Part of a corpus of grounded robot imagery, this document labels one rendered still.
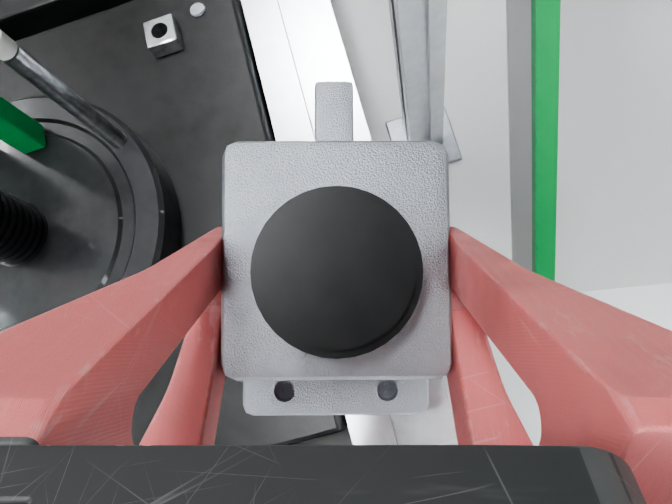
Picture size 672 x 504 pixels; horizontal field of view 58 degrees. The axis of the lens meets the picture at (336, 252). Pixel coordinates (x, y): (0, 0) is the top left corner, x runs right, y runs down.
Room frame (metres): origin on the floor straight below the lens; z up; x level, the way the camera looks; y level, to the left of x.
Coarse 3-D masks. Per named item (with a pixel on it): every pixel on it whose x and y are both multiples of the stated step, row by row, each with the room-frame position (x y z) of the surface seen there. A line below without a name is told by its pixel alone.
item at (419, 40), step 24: (408, 0) 0.13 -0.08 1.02; (432, 0) 0.12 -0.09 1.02; (408, 24) 0.13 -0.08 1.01; (432, 24) 0.12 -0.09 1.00; (408, 48) 0.13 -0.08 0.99; (432, 48) 0.12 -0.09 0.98; (408, 72) 0.13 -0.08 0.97; (432, 72) 0.12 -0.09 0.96; (408, 96) 0.13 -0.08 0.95; (432, 96) 0.12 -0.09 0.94; (408, 120) 0.13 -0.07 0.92; (432, 120) 0.12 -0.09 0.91; (456, 144) 0.12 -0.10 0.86
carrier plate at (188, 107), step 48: (144, 0) 0.25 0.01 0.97; (192, 0) 0.23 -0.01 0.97; (48, 48) 0.26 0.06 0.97; (96, 48) 0.24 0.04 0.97; (144, 48) 0.22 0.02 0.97; (192, 48) 0.21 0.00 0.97; (240, 48) 0.19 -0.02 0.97; (96, 96) 0.22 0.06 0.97; (144, 96) 0.20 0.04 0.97; (192, 96) 0.18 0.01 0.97; (240, 96) 0.17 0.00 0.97; (192, 144) 0.16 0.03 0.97; (192, 192) 0.14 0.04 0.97; (192, 240) 0.12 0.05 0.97; (240, 384) 0.05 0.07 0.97; (144, 432) 0.06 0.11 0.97; (240, 432) 0.03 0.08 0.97; (288, 432) 0.02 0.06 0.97; (336, 432) 0.01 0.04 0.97
